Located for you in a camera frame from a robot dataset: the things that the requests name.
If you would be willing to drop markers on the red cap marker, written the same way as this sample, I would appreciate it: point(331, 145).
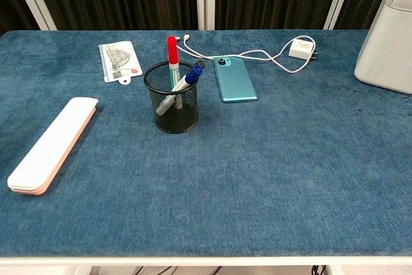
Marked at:
point(172, 51)

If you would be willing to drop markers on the black mesh pen holder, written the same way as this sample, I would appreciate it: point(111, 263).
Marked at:
point(175, 122)

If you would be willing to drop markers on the blue cap marker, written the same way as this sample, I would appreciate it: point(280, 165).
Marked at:
point(194, 73)

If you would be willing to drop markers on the small dark green object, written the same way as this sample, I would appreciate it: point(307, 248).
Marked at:
point(201, 63)

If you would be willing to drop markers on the teal smartphone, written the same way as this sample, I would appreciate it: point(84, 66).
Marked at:
point(235, 81)

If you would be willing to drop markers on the blue fabric table cloth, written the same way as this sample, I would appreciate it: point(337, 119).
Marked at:
point(257, 175)

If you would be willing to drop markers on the ruler set plastic pouch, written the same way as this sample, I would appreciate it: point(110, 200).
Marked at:
point(119, 59)

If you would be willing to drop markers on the white charger adapter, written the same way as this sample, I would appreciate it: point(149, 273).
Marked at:
point(299, 49)

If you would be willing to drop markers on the white pink pencil case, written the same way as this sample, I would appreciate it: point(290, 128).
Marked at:
point(48, 146)

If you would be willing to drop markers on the white plastic appliance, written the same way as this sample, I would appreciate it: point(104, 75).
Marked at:
point(386, 46)

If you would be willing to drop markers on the white table frame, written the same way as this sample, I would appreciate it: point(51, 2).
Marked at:
point(206, 261)

